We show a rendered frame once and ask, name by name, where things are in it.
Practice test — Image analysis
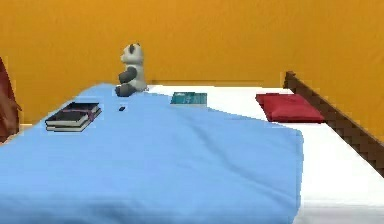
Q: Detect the teal book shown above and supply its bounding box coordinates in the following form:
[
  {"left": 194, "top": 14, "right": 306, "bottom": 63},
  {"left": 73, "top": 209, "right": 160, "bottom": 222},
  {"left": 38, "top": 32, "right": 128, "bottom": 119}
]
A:
[{"left": 170, "top": 91, "right": 208, "bottom": 106}]

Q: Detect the light blue blanket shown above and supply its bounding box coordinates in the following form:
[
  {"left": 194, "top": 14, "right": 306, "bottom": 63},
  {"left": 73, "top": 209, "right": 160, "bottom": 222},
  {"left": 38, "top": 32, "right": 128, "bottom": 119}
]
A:
[{"left": 0, "top": 83, "right": 305, "bottom": 224}]

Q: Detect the panda soft toy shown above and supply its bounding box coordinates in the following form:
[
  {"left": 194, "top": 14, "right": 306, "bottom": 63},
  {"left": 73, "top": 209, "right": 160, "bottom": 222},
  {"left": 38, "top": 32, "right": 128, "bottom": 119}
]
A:
[{"left": 114, "top": 42, "right": 149, "bottom": 98}]

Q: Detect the red pillow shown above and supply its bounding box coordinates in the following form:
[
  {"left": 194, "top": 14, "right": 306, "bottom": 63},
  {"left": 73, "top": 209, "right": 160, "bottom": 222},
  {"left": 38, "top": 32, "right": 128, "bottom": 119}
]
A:
[{"left": 255, "top": 93, "right": 326, "bottom": 124}]

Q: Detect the black book stack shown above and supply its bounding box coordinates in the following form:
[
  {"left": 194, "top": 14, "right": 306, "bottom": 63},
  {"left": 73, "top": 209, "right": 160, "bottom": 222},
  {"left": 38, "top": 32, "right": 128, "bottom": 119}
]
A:
[{"left": 44, "top": 101, "right": 103, "bottom": 133}]

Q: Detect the white bed with brown headboard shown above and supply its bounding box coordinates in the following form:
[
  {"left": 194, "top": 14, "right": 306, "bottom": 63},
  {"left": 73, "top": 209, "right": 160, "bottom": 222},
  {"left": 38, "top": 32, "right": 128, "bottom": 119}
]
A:
[{"left": 0, "top": 70, "right": 384, "bottom": 224}]

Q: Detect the reddish brown chair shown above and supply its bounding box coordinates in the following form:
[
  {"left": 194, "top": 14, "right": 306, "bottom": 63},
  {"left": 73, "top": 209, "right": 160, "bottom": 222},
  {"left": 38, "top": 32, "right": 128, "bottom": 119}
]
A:
[{"left": 0, "top": 56, "right": 23, "bottom": 144}]

